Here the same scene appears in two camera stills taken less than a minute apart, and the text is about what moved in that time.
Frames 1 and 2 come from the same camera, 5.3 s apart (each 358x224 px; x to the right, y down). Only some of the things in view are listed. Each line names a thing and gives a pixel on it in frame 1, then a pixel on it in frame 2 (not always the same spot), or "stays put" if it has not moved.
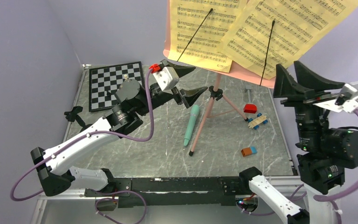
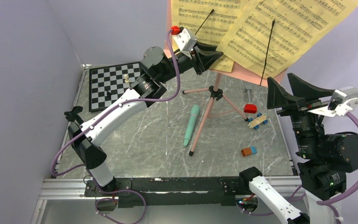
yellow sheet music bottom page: (268, 33) stays put
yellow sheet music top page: (197, 29) -> (247, 42)
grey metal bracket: (249, 95) stays put
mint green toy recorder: (194, 112) stays put
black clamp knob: (71, 115) stays put
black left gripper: (191, 95) -> (203, 55)
